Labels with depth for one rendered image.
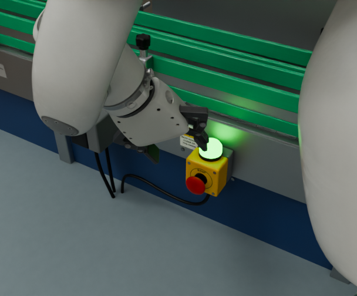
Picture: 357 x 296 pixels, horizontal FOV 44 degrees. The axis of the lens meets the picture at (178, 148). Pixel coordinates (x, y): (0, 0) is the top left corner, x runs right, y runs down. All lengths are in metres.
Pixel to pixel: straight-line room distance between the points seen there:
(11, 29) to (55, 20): 0.68
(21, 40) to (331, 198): 0.96
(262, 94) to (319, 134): 0.56
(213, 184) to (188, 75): 0.21
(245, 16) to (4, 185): 0.73
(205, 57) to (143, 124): 0.29
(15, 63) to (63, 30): 0.70
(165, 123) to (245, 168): 0.27
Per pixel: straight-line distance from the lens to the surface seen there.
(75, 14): 0.44
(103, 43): 0.44
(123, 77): 0.57
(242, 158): 0.86
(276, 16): 1.04
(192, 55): 0.91
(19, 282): 1.00
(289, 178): 0.84
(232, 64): 0.87
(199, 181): 0.81
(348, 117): 0.21
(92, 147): 0.96
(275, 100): 0.78
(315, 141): 0.23
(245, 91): 0.80
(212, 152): 0.81
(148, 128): 0.66
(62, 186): 1.16
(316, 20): 1.02
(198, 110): 0.66
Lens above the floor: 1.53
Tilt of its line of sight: 39 degrees down
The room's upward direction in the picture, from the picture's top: straight up
